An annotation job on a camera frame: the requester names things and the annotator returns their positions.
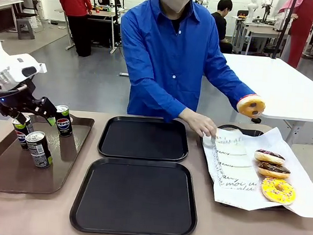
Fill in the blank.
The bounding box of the black tray with handle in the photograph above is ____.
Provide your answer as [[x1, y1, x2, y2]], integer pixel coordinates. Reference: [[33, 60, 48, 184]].
[[195, 122, 293, 212]]

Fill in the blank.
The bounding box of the grey step stool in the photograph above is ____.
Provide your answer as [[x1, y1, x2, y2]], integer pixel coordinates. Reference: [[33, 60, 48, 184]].
[[15, 18, 37, 41]]

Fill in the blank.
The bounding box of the green-black soda can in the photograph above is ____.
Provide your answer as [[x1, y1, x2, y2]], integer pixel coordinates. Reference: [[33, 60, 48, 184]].
[[10, 114, 35, 150]]

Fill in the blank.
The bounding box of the background workbench with robot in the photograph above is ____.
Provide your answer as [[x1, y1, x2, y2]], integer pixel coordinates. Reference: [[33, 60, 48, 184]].
[[84, 0, 123, 55]]

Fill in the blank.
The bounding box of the black stand pole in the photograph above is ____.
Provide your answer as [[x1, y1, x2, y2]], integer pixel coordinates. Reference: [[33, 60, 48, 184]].
[[270, 0, 300, 61]]

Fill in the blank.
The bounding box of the brown plastic tray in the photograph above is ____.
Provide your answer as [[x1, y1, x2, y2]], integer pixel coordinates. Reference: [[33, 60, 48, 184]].
[[0, 111, 96, 199]]

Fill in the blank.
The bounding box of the black Pepsi can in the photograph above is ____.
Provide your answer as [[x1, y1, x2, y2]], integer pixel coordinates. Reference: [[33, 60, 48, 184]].
[[23, 130, 56, 170], [53, 104, 75, 138]]

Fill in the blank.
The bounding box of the white printed paper box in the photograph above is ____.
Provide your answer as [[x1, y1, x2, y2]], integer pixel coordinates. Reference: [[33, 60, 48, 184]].
[[212, 147, 249, 165], [213, 159, 254, 179], [215, 171, 258, 193], [202, 127, 245, 152]]

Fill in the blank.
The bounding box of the black office chair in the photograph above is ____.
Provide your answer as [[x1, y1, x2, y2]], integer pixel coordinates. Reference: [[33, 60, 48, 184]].
[[18, 0, 41, 21]]

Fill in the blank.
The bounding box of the person's left forearm blue sleeve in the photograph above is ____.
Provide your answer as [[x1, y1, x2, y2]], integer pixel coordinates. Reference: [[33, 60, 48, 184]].
[[210, 69, 258, 109]]

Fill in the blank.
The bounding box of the person's right forearm blue sleeve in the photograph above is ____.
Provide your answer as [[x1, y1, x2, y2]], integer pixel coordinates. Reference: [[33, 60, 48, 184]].
[[129, 75, 190, 124]]

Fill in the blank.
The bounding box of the person in blue shirt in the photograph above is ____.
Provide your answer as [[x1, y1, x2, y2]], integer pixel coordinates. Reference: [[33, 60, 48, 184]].
[[114, 0, 228, 123]]

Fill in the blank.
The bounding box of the yellow sprinkled donut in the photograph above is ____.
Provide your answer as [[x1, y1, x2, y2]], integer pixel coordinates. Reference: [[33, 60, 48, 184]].
[[259, 176, 298, 206]]

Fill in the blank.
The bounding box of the person's right hand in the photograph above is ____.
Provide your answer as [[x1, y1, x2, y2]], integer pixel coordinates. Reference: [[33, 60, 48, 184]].
[[176, 108, 219, 140]]

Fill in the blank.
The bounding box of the red glazed donut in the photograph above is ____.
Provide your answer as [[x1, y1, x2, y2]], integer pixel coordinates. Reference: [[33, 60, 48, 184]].
[[236, 93, 266, 120]]

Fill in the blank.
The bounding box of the seated person in black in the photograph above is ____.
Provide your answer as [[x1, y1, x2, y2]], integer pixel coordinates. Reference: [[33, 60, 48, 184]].
[[208, 0, 237, 55]]

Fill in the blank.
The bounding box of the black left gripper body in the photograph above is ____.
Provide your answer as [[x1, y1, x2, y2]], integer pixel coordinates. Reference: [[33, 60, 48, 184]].
[[0, 77, 49, 121]]

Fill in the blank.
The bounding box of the large black plastic tray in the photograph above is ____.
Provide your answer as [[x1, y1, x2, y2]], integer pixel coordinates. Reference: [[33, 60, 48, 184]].
[[68, 155, 202, 235]]

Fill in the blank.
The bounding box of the small black plastic tray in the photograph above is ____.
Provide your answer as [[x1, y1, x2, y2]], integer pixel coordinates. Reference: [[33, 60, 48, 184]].
[[96, 114, 191, 163]]

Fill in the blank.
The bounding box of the chocolate glazed donut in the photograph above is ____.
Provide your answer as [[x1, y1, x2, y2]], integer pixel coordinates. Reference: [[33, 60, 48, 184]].
[[256, 160, 292, 180]]

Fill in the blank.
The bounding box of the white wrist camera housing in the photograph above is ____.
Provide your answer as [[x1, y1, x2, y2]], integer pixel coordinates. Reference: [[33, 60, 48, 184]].
[[19, 61, 48, 80]]

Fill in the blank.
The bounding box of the purple sprinkled chocolate donut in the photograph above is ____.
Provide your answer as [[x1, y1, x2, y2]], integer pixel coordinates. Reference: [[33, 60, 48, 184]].
[[253, 148, 287, 166]]

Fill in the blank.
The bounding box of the person in red dress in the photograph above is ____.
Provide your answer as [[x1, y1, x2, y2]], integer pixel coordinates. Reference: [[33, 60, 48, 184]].
[[274, 0, 313, 70]]

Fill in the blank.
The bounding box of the grey background table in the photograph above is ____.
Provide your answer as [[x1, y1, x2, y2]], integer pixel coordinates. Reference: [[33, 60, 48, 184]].
[[230, 15, 290, 58]]

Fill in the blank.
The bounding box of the white paper sheet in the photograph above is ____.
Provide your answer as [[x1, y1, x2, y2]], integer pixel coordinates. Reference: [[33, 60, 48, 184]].
[[197, 122, 313, 218]]

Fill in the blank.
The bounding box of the beige face mask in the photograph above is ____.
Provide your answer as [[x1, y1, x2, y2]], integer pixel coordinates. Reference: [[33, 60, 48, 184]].
[[156, 0, 193, 14]]

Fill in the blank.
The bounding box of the white table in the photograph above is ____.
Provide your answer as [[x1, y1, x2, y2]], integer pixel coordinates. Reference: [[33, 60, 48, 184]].
[[215, 52, 313, 146]]

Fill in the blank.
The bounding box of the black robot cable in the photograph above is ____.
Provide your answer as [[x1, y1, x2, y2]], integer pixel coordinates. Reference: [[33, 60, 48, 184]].
[[0, 82, 28, 107]]

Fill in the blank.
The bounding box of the light grey desk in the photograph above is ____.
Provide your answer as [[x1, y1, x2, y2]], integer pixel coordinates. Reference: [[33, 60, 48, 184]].
[[0, 0, 25, 33]]

